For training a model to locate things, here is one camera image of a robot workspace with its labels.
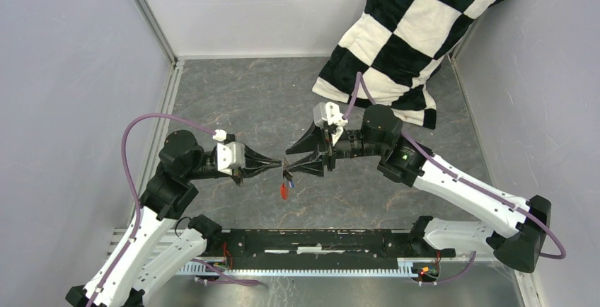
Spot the black white checkered blanket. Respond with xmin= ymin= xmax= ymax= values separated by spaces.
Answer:
xmin=312 ymin=0 xmax=504 ymax=129

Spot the aluminium frame rail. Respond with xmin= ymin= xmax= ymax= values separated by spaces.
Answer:
xmin=133 ymin=0 xmax=179 ymax=65

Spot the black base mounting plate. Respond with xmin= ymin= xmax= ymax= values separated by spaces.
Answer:
xmin=203 ymin=229 xmax=456 ymax=270

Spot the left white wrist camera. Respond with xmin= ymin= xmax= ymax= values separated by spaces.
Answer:
xmin=212 ymin=129 xmax=244 ymax=175

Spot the red key tag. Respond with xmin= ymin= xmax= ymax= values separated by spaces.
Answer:
xmin=280 ymin=181 xmax=289 ymax=200

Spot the slotted cable duct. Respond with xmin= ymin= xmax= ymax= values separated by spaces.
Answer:
xmin=178 ymin=260 xmax=442 ymax=278

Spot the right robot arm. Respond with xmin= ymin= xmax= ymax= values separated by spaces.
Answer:
xmin=287 ymin=103 xmax=551 ymax=273

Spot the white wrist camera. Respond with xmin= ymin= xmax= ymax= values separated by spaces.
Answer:
xmin=313 ymin=102 xmax=348 ymax=146
xmin=212 ymin=129 xmax=244 ymax=175

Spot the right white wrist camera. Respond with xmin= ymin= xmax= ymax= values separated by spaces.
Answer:
xmin=313 ymin=102 xmax=348 ymax=146

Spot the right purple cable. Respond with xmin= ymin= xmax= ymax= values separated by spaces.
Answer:
xmin=344 ymin=71 xmax=567 ymax=286

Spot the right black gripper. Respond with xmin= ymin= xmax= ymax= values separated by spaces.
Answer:
xmin=286 ymin=118 xmax=386 ymax=178

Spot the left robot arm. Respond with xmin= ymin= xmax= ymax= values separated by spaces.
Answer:
xmin=66 ymin=129 xmax=282 ymax=306

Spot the metal key holder plate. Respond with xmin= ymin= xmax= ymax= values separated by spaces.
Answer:
xmin=282 ymin=157 xmax=293 ymax=184

